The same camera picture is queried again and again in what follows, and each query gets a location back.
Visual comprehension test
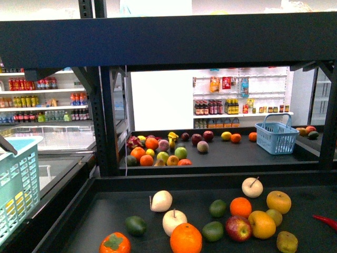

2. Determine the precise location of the yellow lemon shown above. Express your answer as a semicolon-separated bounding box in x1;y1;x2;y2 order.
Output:
5;192;27;216

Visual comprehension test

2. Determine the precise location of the orange on far shelf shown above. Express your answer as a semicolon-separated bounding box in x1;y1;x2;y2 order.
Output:
145;137;158;150

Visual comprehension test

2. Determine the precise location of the green apple far shelf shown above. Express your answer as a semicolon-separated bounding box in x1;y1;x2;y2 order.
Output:
174;147;187;160

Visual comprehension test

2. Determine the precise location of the pink peach far shelf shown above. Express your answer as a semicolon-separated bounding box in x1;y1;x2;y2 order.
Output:
197;141;209;153

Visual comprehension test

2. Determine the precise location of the red apple far shelf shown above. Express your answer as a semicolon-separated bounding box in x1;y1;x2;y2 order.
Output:
203;130;214;142

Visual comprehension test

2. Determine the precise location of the yellow lemon far shelf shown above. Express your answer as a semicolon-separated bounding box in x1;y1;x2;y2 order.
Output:
221;131;232;141

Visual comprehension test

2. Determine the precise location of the white condiment shelf unit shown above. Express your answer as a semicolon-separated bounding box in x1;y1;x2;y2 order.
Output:
192;66;293;129

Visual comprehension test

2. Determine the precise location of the orange tangerine far shelf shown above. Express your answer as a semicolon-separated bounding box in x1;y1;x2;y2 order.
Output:
231;133;242;143

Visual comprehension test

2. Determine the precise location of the black metal display shelf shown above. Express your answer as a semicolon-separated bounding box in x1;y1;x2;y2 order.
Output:
1;1;336;252

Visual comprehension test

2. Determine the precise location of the white beverage shelf unit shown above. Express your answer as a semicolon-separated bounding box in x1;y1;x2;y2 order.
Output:
1;68;92;124

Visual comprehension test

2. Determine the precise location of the white pear at left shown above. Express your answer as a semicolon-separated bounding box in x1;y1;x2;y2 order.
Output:
149;190;173;212

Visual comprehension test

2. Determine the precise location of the white pear in middle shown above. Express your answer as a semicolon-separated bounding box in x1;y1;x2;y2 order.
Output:
162;209;187;237

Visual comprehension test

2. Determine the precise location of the dark green lime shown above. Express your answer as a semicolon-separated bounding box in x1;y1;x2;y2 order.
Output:
209;199;226;218

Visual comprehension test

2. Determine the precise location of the white pear with stem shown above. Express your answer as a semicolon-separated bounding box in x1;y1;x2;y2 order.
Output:
242;177;263;198

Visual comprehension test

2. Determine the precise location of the glass top chest freezer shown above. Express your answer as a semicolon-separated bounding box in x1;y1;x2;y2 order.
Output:
0;123;97;219

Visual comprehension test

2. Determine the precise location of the dark green avocado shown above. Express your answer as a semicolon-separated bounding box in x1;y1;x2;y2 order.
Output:
125;216;147;237

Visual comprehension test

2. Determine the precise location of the orange fruit near front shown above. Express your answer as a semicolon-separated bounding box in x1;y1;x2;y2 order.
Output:
230;197;252;218

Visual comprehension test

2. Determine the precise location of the light blue far basket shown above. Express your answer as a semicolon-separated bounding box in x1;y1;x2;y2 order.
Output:
255;113;299;155

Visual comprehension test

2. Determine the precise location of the large front orange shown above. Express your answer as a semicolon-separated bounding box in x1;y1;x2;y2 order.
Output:
170;223;202;253

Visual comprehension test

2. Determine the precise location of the green lime front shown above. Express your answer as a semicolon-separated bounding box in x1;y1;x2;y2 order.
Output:
202;221;224;242

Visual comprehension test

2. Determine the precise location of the red yellow apple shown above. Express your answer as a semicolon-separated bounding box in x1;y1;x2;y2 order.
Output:
225;216;252;242

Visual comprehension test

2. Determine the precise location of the orange persimmon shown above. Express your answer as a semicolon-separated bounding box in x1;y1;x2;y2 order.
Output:
98;232;131;253

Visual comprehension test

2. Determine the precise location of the yellow apple at right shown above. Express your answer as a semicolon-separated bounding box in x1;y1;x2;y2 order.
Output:
266;191;292;214

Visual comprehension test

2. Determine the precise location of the large yellow orange apple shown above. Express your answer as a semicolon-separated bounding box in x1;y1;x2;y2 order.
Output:
248;210;276;239

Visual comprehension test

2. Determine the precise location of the small yellow green fruit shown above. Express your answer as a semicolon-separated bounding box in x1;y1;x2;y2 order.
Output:
266;209;283;227

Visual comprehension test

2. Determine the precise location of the teal plastic shopping basket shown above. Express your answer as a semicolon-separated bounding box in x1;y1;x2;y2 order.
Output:
1;136;43;243

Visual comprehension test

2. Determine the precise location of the brownish green kiwi fruit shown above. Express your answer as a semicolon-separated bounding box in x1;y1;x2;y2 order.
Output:
276;231;299;253

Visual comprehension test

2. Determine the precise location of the red chili pepper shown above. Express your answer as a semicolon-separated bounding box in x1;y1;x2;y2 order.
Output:
312;215;337;232

